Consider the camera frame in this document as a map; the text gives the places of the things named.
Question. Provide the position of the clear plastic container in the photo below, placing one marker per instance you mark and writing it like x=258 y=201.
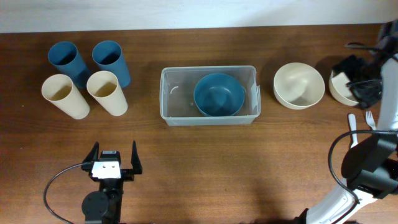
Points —
x=177 y=106

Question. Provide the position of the blue bowl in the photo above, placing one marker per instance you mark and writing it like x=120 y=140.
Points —
x=219 y=94

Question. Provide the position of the cream cup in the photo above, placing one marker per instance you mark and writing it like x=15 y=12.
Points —
x=104 y=87
x=61 y=92

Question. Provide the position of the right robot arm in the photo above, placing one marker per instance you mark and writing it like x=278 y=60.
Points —
x=368 y=171

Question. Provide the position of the left blue cup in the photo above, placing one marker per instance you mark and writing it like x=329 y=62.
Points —
x=65 y=57

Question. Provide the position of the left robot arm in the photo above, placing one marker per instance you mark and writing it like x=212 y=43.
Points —
x=104 y=205

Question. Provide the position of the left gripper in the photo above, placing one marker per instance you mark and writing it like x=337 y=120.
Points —
x=128 y=174

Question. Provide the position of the right blue cup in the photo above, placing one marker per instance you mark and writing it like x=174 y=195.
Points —
x=108 y=55

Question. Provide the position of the cream bowl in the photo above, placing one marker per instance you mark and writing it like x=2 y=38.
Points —
x=339 y=90
x=298 y=86

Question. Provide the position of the blue cup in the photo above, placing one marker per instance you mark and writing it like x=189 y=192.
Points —
x=65 y=57
x=108 y=55

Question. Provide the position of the white plastic fork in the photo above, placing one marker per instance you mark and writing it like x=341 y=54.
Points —
x=370 y=120

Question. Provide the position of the white plastic spoon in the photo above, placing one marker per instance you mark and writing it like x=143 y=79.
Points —
x=353 y=127

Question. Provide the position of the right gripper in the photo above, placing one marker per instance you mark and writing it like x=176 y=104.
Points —
x=366 y=97

